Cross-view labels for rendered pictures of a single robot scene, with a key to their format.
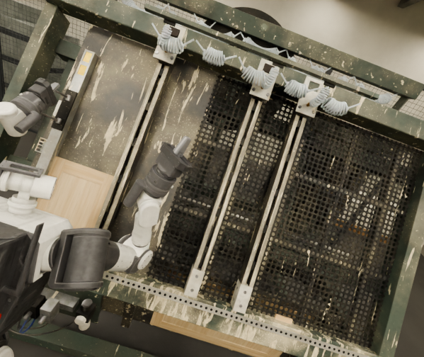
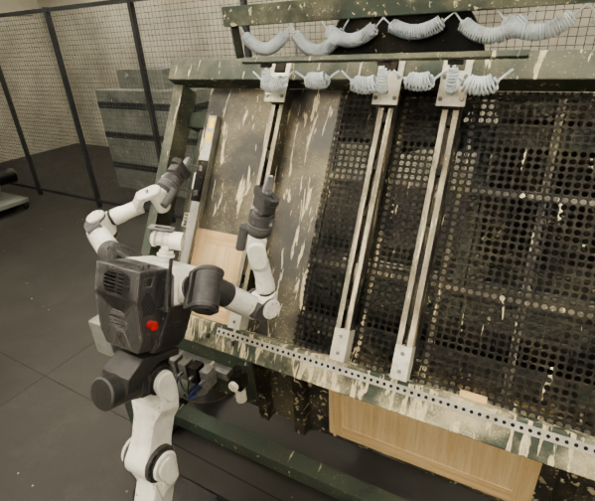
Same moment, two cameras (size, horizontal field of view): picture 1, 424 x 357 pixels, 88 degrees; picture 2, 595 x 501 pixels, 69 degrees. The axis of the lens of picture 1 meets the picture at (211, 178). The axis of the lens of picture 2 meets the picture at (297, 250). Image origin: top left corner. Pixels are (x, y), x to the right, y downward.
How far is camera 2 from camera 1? 0.88 m
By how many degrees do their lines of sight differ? 29
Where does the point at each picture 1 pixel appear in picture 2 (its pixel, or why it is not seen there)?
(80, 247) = (199, 278)
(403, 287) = not seen: outside the picture
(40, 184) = (173, 238)
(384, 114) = (588, 63)
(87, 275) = (204, 297)
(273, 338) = (454, 418)
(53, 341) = (225, 436)
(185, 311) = (335, 380)
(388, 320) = not seen: outside the picture
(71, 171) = (212, 240)
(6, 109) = (153, 191)
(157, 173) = (253, 214)
